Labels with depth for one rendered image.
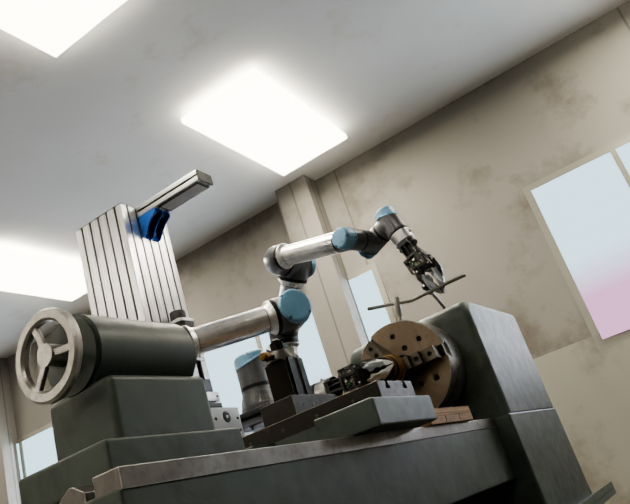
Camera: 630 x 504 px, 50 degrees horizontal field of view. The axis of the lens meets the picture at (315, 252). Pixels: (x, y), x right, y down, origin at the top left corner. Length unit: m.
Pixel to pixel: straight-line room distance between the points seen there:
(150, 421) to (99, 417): 0.08
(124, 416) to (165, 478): 0.15
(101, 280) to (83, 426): 1.58
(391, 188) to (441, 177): 0.42
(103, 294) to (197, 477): 1.69
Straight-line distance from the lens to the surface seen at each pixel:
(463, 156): 5.24
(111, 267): 2.61
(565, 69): 5.29
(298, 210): 5.51
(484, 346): 2.24
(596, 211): 4.89
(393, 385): 1.55
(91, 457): 1.02
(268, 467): 1.13
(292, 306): 2.13
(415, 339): 2.14
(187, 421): 1.16
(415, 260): 2.22
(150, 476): 0.94
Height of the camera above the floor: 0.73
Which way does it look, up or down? 21 degrees up
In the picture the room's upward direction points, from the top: 18 degrees counter-clockwise
